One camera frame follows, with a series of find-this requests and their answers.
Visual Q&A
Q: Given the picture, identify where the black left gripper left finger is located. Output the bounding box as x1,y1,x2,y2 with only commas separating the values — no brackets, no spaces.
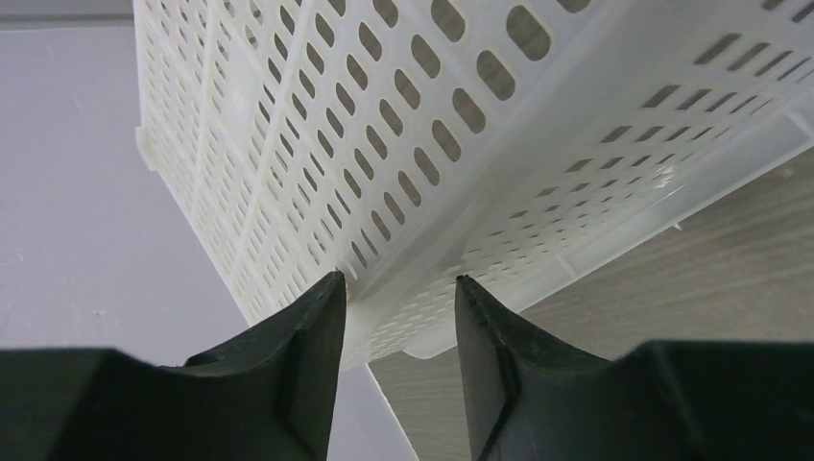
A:
1,271,347,460

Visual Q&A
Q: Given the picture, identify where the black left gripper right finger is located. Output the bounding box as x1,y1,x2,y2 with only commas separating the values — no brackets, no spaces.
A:
454,276,813,460

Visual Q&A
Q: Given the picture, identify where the white perforated plastic basket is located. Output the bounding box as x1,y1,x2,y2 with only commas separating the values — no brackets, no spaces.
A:
133,1,813,368

